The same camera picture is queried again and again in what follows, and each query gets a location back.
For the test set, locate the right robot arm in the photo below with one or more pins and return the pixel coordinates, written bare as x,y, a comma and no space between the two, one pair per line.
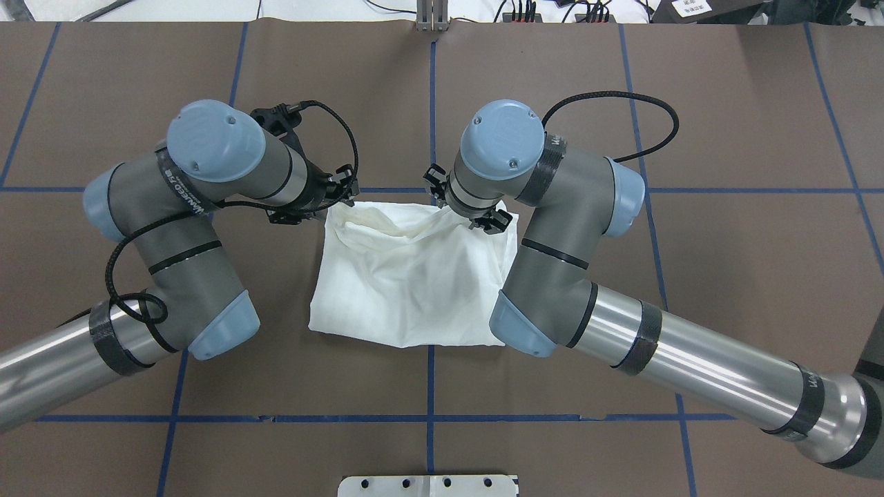
749,252

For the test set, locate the white long-sleeve printed shirt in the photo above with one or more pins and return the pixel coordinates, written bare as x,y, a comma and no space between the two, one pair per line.
408,275

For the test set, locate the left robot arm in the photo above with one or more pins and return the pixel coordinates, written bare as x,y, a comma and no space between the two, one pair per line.
170,284

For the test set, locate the white camera pole base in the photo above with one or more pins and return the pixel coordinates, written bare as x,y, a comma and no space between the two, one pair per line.
431,485

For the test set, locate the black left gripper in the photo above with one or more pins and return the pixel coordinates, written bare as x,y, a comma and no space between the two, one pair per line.
317,195

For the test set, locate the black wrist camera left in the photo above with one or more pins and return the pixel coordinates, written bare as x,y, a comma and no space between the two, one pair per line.
281,121

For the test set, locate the aluminium frame post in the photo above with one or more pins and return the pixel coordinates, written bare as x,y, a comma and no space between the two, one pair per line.
432,15

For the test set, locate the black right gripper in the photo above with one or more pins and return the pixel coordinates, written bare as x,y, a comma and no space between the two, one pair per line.
492,219

